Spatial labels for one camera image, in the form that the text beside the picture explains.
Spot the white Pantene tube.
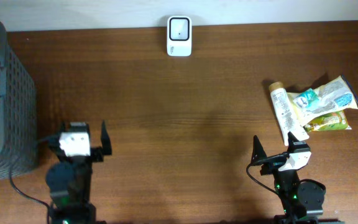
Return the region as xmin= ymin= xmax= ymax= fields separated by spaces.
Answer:
xmin=268 ymin=82 xmax=309 ymax=146

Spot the teal tissue pack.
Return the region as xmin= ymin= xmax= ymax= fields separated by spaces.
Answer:
xmin=293 ymin=88 xmax=321 ymax=111

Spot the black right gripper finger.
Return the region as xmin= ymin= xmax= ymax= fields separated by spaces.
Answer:
xmin=287 ymin=131 xmax=298 ymax=151
xmin=250 ymin=135 xmax=267 ymax=165

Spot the white snack bag gold trim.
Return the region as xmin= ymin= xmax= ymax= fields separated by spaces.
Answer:
xmin=287 ymin=75 xmax=358 ymax=126

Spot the grey plastic mesh basket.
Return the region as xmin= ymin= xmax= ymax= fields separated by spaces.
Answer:
xmin=0 ymin=22 xmax=38 ymax=180

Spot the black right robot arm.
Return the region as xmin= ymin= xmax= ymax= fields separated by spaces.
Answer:
xmin=246 ymin=132 xmax=342 ymax=224

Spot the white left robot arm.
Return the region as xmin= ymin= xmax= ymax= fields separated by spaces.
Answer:
xmin=45 ymin=121 xmax=112 ymax=224

